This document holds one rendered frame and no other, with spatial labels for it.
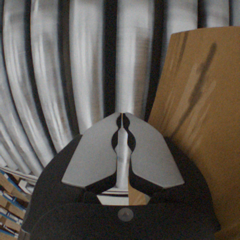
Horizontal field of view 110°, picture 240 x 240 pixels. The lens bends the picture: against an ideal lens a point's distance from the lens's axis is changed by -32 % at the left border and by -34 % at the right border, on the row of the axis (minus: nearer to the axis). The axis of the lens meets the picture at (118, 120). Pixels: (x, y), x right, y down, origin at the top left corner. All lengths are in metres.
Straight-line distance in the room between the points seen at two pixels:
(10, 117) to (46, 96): 0.12
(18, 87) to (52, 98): 0.07
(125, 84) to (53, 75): 0.10
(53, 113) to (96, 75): 0.09
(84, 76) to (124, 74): 0.05
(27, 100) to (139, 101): 0.19
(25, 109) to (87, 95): 0.13
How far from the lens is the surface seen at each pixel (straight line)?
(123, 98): 0.17
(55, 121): 0.22
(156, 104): 0.17
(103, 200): 0.44
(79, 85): 0.17
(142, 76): 0.16
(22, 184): 0.63
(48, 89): 0.19
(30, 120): 0.25
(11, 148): 0.39
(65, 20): 0.32
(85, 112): 0.19
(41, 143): 0.28
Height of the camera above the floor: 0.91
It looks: 57 degrees down
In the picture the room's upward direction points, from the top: 178 degrees counter-clockwise
